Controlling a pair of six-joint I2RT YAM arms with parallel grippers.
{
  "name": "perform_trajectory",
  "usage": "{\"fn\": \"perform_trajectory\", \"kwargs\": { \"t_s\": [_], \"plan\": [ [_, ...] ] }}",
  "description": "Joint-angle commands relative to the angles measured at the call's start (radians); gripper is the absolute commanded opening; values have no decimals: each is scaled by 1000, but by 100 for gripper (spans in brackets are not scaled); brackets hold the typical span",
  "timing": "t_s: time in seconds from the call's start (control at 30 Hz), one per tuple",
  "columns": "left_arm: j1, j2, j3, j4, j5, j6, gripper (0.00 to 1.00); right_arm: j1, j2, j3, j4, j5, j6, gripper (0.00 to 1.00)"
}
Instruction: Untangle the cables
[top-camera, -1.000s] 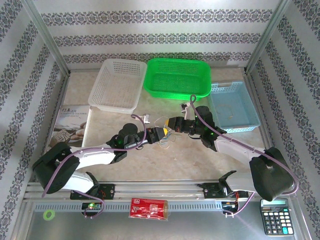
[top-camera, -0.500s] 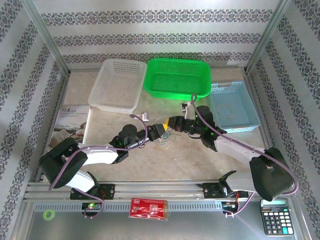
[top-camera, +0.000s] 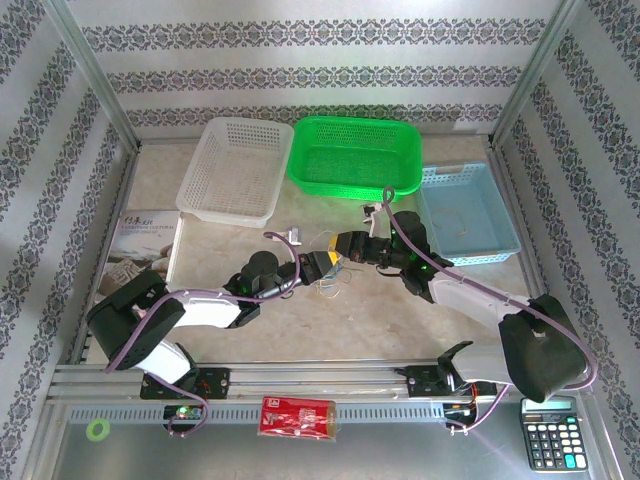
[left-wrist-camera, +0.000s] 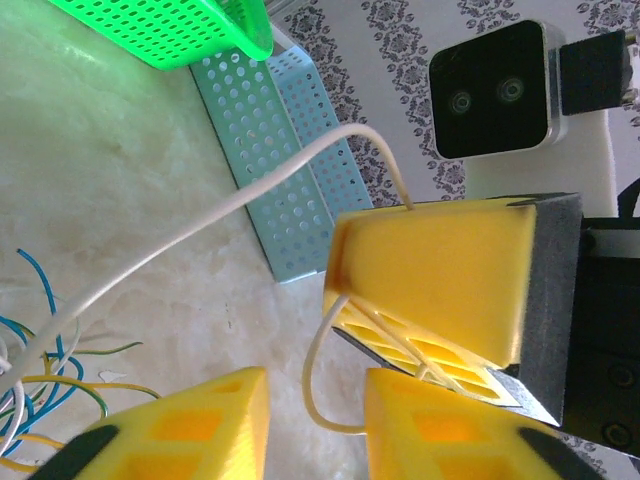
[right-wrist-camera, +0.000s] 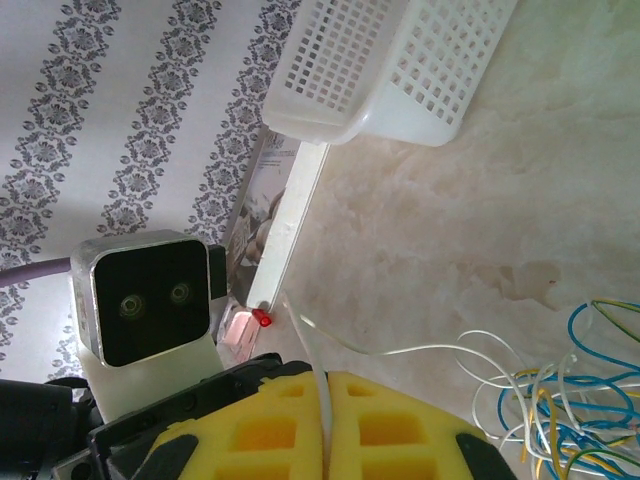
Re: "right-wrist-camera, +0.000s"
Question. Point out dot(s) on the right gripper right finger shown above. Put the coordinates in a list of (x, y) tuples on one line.
[(395, 435)]

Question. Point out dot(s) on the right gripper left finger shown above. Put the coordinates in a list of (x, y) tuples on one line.
[(260, 430)]

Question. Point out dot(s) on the white perforated plastic basket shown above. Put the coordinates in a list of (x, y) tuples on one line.
[(350, 50)]

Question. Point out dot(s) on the grey printed book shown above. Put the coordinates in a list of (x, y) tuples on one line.
[(290, 225)]

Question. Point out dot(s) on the pile of rubber bands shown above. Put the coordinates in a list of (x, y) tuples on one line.
[(571, 330), (590, 410)]

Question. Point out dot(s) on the small red object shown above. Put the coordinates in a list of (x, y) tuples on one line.
[(261, 319)]

